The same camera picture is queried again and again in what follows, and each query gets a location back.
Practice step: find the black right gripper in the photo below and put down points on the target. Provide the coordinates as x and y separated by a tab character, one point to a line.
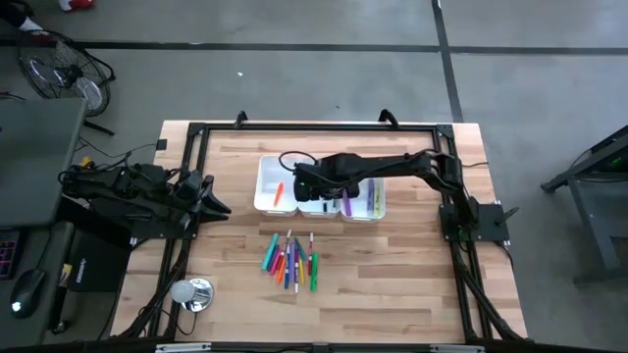
319	179

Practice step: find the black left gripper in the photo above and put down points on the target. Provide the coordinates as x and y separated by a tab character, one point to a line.
186	191

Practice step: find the green dry-erase marker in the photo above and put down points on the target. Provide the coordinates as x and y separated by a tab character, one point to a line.
325	206

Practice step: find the orange cap fine marker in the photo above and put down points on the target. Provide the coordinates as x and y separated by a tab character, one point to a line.
278	193

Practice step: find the yellow-green highlighter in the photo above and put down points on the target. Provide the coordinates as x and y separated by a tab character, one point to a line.
378	203

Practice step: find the red white marker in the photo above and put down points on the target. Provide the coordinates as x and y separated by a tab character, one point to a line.
310	245

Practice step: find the teal highlighter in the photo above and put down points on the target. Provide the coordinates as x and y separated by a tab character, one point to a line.
270	252

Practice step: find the magenta marker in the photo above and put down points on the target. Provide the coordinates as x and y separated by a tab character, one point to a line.
272	265

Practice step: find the pink white marker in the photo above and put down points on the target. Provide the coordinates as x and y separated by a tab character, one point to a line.
278	260

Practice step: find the green highlighter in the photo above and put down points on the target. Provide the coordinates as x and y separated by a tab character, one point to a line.
314	274

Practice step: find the blue marker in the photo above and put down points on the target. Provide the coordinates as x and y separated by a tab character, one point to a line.
287	274

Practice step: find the white purple marker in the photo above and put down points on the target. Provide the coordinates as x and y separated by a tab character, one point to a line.
296	284

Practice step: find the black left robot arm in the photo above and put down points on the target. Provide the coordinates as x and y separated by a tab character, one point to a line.
122	188

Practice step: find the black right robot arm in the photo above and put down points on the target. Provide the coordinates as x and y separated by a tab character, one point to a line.
392	164

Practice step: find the white plastic bin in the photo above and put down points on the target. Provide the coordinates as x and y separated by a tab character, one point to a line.
360	208
267	181
309	211

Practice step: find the small black square box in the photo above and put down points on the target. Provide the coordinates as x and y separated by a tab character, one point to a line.
162	145

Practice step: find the silver clamp lamp with bulb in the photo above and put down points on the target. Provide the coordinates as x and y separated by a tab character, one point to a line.
182	291

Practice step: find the yellow highlighter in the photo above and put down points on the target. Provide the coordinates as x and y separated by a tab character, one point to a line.
301	274

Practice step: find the black box with lettering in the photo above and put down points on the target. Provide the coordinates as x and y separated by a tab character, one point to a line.
98	265

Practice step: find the yellow power plug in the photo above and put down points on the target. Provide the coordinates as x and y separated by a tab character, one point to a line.
87	162

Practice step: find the grey flat panel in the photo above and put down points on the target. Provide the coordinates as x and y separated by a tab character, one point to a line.
39	157

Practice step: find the black floor fan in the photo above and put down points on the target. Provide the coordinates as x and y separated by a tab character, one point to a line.
64	73

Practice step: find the black computer mouse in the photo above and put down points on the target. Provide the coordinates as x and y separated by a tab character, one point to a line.
27	294

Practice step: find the backlit keyboard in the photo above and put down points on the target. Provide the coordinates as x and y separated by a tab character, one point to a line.
7	255

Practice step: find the person's foot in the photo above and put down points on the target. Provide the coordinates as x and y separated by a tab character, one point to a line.
29	24
76	4

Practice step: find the black side table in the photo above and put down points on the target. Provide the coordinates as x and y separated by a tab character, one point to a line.
589	220

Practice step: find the black aluminium rig frame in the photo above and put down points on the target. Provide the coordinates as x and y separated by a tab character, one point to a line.
319	127

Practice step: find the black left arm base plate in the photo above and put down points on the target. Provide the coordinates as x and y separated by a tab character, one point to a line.
157	230

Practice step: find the black hook bracket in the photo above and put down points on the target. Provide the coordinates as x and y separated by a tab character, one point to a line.
390	117
240	119

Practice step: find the silver mount bar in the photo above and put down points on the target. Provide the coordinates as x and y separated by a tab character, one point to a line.
456	348
181	348

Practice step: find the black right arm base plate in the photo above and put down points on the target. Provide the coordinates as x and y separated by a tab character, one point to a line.
488	223

